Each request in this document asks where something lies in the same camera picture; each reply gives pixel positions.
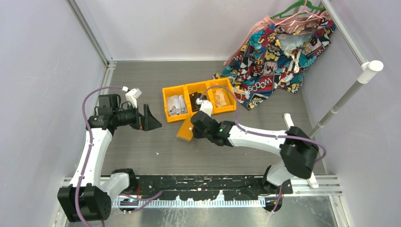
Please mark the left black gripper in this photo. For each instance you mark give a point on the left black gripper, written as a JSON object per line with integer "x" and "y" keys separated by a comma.
{"x": 145, "y": 122}

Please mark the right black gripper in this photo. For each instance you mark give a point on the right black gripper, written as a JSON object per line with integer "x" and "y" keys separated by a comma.
{"x": 196, "y": 135}

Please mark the yellow card holder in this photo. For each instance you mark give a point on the yellow card holder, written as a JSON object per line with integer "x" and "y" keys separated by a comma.
{"x": 185, "y": 132}

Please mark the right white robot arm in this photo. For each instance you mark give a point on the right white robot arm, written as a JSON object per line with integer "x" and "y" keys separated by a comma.
{"x": 297, "y": 151}

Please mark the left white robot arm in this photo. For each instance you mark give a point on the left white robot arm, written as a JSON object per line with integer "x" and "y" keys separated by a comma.
{"x": 86, "y": 198}

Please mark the cards in left bin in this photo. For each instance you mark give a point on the cards in left bin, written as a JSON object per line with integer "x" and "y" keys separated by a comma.
{"x": 176, "y": 105}

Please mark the black items in middle bin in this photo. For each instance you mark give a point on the black items in middle bin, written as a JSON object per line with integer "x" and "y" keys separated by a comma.
{"x": 193, "y": 100}

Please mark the banknotes in right bin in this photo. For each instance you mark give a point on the banknotes in right bin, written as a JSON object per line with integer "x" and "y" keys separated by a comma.
{"x": 220, "y": 98}

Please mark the middle yellow bin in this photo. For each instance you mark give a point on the middle yellow bin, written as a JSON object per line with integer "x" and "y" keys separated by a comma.
{"x": 195, "y": 90}

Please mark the right yellow bin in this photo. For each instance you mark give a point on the right yellow bin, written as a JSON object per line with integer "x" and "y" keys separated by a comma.
{"x": 226, "y": 86}

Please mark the colourful comic print shorts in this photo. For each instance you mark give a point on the colourful comic print shorts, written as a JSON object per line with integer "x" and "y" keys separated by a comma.
{"x": 267, "y": 61}

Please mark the pink hanger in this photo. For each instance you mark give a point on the pink hanger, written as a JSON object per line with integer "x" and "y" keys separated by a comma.
{"x": 298, "y": 23}

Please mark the green hanger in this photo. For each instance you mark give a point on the green hanger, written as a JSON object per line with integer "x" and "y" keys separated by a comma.
{"x": 302, "y": 6}

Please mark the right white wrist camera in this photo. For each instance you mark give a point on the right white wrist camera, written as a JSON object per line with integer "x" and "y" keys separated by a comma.
{"x": 205, "y": 106}

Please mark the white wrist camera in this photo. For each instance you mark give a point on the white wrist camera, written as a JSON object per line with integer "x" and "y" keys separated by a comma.
{"x": 131, "y": 96}
{"x": 205, "y": 106}

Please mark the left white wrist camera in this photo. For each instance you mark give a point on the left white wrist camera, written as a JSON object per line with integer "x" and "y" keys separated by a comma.
{"x": 131, "y": 96}

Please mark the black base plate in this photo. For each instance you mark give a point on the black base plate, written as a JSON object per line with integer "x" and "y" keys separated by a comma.
{"x": 203, "y": 191}

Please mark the white clothes rail pole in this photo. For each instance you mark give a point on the white clothes rail pole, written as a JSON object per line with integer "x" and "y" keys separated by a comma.
{"x": 369, "y": 70}

